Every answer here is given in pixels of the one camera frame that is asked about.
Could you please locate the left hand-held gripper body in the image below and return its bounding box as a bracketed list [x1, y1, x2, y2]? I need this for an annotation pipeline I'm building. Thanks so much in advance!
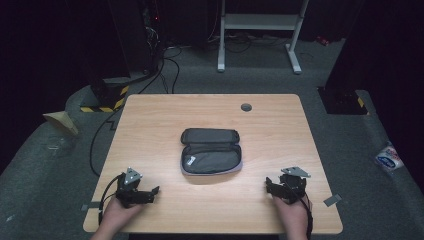
[114, 166, 156, 209]

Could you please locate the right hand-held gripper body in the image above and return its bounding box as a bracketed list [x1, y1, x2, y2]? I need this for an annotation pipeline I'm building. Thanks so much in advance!
[277, 166, 312, 205]

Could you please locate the grey zip pencil case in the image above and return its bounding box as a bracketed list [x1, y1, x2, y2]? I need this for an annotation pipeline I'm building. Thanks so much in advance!
[179, 127, 243, 177]

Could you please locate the person's left hand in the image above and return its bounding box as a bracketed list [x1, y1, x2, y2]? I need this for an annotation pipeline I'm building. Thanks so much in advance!
[99, 197, 145, 235]

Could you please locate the person's right hand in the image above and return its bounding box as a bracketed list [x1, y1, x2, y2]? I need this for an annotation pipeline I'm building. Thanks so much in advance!
[272, 195, 310, 236]

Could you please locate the grey tape strip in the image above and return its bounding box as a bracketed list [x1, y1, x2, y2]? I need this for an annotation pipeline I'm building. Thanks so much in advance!
[80, 201, 102, 212]
[322, 193, 343, 208]

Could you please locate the white blue packet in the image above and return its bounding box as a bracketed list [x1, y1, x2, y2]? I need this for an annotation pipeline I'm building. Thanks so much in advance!
[374, 145, 404, 173]

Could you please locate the black stand base yellow mark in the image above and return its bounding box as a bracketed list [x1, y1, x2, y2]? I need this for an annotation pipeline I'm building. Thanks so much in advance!
[317, 85, 370, 116]

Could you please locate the black yellow striped stand base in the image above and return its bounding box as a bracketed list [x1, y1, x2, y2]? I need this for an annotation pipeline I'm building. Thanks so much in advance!
[79, 78, 130, 114]

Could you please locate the beige cardboard piece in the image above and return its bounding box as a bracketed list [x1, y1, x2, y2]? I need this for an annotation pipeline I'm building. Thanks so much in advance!
[42, 110, 80, 136]

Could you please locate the black equipment tower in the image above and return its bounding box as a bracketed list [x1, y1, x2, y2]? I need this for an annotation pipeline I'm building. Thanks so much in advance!
[109, 0, 168, 75]

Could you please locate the white metal stand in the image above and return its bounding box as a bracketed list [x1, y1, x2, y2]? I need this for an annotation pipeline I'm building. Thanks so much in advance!
[217, 0, 310, 75]

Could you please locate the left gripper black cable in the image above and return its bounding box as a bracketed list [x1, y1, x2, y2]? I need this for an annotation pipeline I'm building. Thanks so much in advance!
[97, 172, 127, 225]

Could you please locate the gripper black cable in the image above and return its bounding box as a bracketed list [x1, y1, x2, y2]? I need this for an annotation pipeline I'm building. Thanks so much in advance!
[299, 191, 314, 240]
[97, 172, 127, 225]

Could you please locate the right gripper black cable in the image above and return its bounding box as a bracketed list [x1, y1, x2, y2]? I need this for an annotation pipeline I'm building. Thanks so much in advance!
[299, 191, 314, 240]

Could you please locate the black floor cable bundle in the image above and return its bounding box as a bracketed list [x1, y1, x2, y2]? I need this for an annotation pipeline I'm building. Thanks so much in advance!
[137, 44, 184, 95]

